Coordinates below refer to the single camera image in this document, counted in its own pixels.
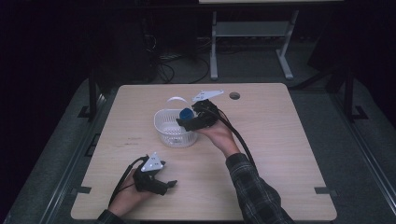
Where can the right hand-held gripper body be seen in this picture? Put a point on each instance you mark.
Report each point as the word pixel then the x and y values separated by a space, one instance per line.
pixel 204 113

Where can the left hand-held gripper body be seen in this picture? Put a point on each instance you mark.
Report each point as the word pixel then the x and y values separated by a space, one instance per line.
pixel 150 183

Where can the white bottle with blue cap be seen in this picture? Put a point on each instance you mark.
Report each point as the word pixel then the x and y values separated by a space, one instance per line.
pixel 186 114

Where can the white plastic basket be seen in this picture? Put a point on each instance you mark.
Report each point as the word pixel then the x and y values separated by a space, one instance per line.
pixel 174 129

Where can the person's right hand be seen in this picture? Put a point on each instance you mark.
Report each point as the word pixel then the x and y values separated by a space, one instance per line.
pixel 219 137

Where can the person's left hand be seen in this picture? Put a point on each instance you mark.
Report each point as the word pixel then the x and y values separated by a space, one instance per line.
pixel 127 200

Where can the black tape strip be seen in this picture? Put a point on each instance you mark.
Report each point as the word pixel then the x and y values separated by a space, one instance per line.
pixel 323 190
pixel 81 189

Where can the grey metal stand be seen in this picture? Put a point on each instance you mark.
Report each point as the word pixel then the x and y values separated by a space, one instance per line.
pixel 249 29

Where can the black upright post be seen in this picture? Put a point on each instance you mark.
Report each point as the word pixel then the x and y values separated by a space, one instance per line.
pixel 349 93
pixel 92 93

